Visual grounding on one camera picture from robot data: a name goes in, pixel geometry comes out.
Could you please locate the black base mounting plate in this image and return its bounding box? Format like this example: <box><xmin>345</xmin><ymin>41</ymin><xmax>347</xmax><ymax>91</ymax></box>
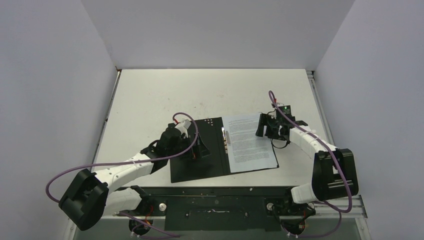
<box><xmin>124</xmin><ymin>186</ymin><xmax>316</xmax><ymax>232</ymax></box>

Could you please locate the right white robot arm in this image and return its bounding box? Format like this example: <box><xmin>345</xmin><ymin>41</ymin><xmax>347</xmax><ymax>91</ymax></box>
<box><xmin>256</xmin><ymin>113</ymin><xmax>359</xmax><ymax>215</ymax></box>

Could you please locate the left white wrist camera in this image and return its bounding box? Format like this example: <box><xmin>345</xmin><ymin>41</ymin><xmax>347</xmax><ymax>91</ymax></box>
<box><xmin>175</xmin><ymin>119</ymin><xmax>191</xmax><ymax>139</ymax></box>

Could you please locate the purple cable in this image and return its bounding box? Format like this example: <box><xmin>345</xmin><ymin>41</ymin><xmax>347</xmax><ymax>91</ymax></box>
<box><xmin>268</xmin><ymin>90</ymin><xmax>354</xmax><ymax>214</ymax></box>
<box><xmin>45</xmin><ymin>112</ymin><xmax>200</xmax><ymax>204</ymax></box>

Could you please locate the grey and black folder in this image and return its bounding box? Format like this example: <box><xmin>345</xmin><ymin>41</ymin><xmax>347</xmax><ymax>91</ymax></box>
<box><xmin>170</xmin><ymin>113</ymin><xmax>279</xmax><ymax>183</ymax></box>

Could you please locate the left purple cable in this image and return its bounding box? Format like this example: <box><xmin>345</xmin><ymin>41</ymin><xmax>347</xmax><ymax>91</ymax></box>
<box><xmin>45</xmin><ymin>112</ymin><xmax>200</xmax><ymax>204</ymax></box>

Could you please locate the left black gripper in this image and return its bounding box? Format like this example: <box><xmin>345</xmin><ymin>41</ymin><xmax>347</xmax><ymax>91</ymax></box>
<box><xmin>167</xmin><ymin>132</ymin><xmax>211</xmax><ymax>161</ymax></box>

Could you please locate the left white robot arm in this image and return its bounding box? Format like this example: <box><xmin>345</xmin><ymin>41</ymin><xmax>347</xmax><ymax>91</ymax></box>
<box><xmin>58</xmin><ymin>126</ymin><xmax>211</xmax><ymax>231</ymax></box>

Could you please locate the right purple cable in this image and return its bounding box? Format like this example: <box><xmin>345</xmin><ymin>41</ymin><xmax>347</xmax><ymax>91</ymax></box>
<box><xmin>268</xmin><ymin>90</ymin><xmax>354</xmax><ymax>214</ymax></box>

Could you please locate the printed paper sheet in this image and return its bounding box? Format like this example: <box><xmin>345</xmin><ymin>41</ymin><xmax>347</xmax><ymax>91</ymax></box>
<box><xmin>221</xmin><ymin>112</ymin><xmax>279</xmax><ymax>174</ymax></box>

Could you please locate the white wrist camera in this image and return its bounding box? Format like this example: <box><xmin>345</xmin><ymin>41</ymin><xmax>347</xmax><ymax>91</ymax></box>
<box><xmin>175</xmin><ymin>119</ymin><xmax>191</xmax><ymax>139</ymax></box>
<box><xmin>271</xmin><ymin>103</ymin><xmax>293</xmax><ymax>118</ymax></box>

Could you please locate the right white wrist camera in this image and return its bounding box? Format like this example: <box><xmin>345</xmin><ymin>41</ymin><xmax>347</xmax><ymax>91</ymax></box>
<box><xmin>271</xmin><ymin>103</ymin><xmax>293</xmax><ymax>118</ymax></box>

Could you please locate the aluminium frame rail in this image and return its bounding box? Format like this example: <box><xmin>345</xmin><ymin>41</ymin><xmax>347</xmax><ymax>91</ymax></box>
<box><xmin>64</xmin><ymin>196</ymin><xmax>371</xmax><ymax>240</ymax></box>

